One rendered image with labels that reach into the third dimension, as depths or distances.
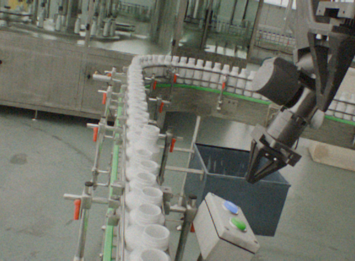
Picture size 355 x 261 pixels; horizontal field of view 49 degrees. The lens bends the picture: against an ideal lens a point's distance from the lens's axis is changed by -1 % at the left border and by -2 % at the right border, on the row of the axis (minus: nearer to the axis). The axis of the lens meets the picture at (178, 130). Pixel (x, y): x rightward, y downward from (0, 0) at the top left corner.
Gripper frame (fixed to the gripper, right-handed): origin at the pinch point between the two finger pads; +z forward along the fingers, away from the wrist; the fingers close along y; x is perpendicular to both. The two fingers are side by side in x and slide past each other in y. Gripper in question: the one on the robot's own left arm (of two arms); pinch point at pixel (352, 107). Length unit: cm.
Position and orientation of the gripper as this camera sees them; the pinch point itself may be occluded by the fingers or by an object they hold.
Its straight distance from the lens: 41.9
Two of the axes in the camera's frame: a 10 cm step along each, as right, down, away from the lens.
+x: -1.2, -3.1, 9.4
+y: 9.7, 1.5, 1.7
